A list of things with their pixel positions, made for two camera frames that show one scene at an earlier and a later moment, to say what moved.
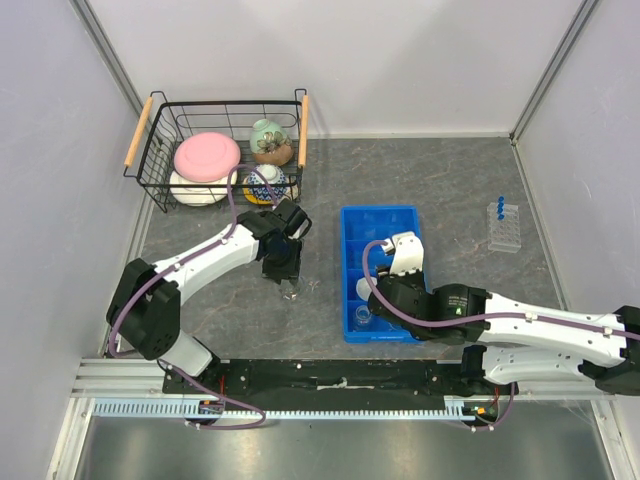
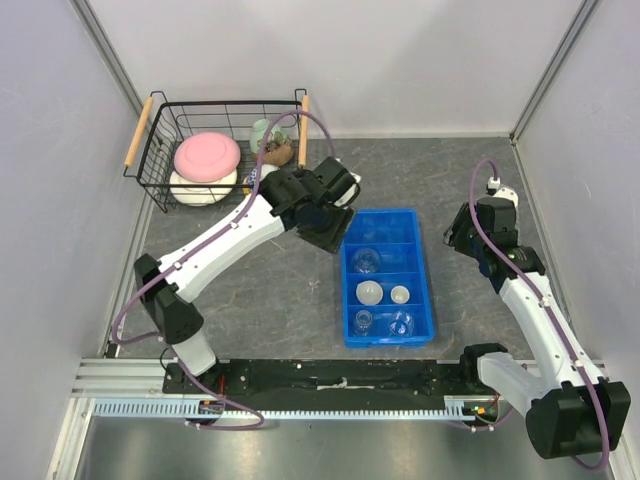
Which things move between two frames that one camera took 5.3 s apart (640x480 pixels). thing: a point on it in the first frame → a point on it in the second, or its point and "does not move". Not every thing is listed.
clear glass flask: x=291 y=291 → x=366 y=260
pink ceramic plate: x=206 y=157 does not move
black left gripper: x=288 y=272 → x=331 y=240
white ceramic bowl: x=195 y=193 does not move
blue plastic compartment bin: x=362 y=226 does not move
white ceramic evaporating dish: x=363 y=288 does not move
